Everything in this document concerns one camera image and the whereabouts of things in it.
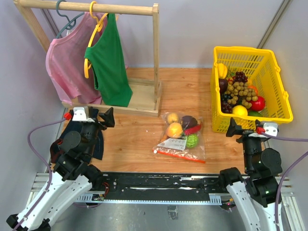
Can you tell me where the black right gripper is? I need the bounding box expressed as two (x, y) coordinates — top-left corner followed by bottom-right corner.
(226, 116), (264, 172)

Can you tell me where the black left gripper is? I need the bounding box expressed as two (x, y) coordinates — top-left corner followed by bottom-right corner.
(82, 106), (115, 156)

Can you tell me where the green custard apple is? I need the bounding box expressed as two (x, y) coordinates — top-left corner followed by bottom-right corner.
(186, 134), (199, 149)

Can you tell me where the red chili pepper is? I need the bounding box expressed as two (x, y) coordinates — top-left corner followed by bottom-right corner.
(184, 124), (202, 136)

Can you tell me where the dark purple bell pepper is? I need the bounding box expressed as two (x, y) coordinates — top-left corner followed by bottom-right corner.
(180, 115), (198, 130)

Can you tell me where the clear zip top bag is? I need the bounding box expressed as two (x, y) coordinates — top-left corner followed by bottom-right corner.
(152, 112), (205, 163)

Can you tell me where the yellow peach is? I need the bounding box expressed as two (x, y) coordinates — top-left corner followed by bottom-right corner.
(167, 113), (179, 124)
(166, 122), (183, 139)

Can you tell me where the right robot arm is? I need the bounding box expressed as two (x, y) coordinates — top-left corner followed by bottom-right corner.
(218, 118), (283, 231)

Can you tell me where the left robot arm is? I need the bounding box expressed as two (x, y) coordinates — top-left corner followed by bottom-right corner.
(6, 106), (115, 231)

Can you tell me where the green tank top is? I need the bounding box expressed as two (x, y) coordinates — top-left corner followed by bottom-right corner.
(85, 13), (133, 107)

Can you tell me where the yellow lemon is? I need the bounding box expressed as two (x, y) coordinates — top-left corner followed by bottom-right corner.
(232, 105), (248, 116)

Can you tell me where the red apple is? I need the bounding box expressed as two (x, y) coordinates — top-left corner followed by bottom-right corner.
(250, 96), (266, 111)

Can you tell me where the dark navy cloth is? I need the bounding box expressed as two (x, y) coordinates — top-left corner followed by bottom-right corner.
(50, 107), (104, 164)

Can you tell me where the brown longan bunch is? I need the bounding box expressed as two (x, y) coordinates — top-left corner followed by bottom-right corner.
(223, 82), (258, 109)

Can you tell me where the wooden clothes rack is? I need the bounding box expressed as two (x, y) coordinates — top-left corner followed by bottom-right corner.
(14, 0), (162, 117)

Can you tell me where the yellow plastic basket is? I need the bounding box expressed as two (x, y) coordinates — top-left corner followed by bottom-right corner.
(210, 46), (293, 133)

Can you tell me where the dark grape bunch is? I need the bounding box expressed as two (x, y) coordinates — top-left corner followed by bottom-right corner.
(233, 72), (248, 83)

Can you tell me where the yellow hanger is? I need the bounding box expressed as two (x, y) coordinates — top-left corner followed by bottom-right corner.
(84, 0), (109, 79)

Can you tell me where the yellow bell pepper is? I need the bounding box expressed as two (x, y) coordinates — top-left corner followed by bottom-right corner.
(217, 63), (228, 78)

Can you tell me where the pink shirt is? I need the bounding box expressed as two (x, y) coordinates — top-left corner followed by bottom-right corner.
(46, 12), (102, 105)

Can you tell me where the teal hanger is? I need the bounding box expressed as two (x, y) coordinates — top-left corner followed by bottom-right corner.
(55, 0), (85, 39)

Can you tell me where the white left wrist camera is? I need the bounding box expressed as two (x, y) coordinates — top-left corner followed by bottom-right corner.
(64, 106), (95, 122)

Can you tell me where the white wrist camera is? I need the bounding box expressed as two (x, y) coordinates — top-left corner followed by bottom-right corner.
(64, 106), (95, 122)
(255, 120), (279, 137)

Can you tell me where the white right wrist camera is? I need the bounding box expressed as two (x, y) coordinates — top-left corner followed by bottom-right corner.
(255, 120), (279, 137)

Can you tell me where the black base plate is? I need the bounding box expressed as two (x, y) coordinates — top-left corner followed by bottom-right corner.
(75, 171), (248, 202)

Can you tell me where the aluminium rail frame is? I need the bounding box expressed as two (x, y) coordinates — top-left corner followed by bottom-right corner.
(7, 168), (304, 231)

